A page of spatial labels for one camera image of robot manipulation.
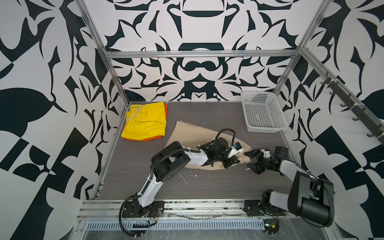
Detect beige shorts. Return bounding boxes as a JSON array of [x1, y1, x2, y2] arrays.
[[165, 121, 252, 171]]

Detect orange shorts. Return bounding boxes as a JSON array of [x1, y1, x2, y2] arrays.
[[121, 103, 169, 142]]

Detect yellow shorts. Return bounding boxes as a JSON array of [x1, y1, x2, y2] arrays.
[[121, 101, 168, 141]]

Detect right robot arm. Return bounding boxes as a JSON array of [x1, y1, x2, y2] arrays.
[[245, 147, 335, 227]]

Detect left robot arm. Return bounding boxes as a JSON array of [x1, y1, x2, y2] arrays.
[[137, 137, 244, 209]]

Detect white laundry basket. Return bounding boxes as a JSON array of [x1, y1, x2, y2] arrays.
[[241, 91, 288, 134]]

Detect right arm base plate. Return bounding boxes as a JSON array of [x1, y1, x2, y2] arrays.
[[243, 200, 286, 217]]

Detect white slotted cable duct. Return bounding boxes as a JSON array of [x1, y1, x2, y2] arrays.
[[85, 218, 266, 231]]

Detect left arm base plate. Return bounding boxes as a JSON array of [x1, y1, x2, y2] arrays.
[[122, 200, 165, 218]]

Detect black corrugated cable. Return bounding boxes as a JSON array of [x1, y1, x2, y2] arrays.
[[118, 194, 157, 238]]

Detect aluminium cage frame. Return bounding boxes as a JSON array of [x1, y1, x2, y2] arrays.
[[80, 1, 384, 202]]

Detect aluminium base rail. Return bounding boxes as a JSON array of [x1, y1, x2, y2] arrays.
[[74, 196, 332, 223]]

